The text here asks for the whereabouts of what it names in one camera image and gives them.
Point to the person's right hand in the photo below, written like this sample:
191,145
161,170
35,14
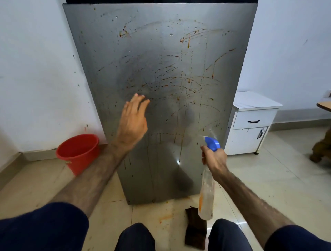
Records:
216,161

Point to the person's left hand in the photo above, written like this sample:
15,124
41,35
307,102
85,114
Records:
132,124

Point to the plain silver refrigerator door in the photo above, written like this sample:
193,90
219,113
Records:
160,103

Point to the spray bottle blue trigger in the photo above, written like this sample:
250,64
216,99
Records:
207,196

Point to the red plastic bucket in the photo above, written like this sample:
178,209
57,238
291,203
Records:
77,152

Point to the brown checked cloth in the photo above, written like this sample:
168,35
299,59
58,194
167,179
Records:
195,230

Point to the person's right forearm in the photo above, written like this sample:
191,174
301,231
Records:
253,207

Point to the person's left forearm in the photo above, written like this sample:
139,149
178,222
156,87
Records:
88,181

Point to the person's right trouser leg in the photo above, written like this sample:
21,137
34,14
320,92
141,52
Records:
227,236

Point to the person's trouser leg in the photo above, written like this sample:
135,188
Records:
135,238
227,236

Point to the person's left trouser leg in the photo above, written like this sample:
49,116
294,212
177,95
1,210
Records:
135,238

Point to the grey refrigerator cabinet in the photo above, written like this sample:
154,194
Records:
160,1

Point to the small white cabinet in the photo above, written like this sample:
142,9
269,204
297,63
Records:
250,124

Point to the dark blue right sleeve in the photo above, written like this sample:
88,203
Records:
297,239

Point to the dark blue sleeve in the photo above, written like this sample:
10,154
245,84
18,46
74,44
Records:
297,239
41,227

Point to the light wooden table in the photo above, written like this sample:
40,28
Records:
324,104

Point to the dark blue left sleeve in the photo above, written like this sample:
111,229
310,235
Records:
41,227

